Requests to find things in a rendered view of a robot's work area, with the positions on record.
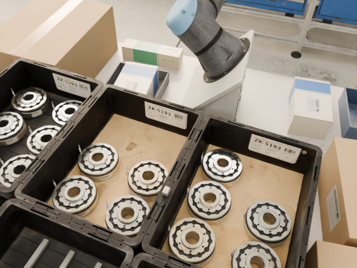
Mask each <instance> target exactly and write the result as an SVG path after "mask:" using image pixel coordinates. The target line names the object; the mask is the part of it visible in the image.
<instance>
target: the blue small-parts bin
mask: <svg viewBox="0 0 357 268"><path fill-rule="evenodd" d="M338 109H339V119H340V125H341V135H342V138H346V139H353V140H357V89H354V88H347V87H345V88H344V90H343V92H342V94H341V96H340V98H339V100H338Z"/></svg>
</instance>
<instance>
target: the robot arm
mask: <svg viewBox="0 0 357 268"><path fill-rule="evenodd" d="M225 2H226V0H177V1H176V2H175V4H174V6H173V7H172V8H171V9H170V11H169V13H168V15H167V18H166V24H167V26H168V27H169V28H170V29H171V31H172V33H173V34H174V35H176V36H177V37H178V38H179V39H180V40H181V41H182V42H183V43H184V44H185V45H186V46H187V48H188V49H189V50H190V51H191V52H192V53H193V54H194V55H195V56H196V57H197V58H198V60H199V62H200V64H201V66H202V68H203V70H204V72H205V74H206V75H207V76H208V77H210V78H214V77H217V76H219V75H220V74H222V73H224V72H225V71H226V70H228V69H229V68H230V67H231V66H232V65H233V64H234V63H235V62H236V61H237V59H238V58H239V57H240V55H241V54H242V52H243V50H244V43H243V42H242V41H241V40H240V39H239V38H237V37H235V36H233V35H231V34H230V33H228V32H226V31H225V30H224V29H223V28H222V27H221V26H220V25H219V24H218V23H217V21H216V18H217V16H218V14H219V12H220V10H221V8H222V6H223V5H224V4H225Z"/></svg>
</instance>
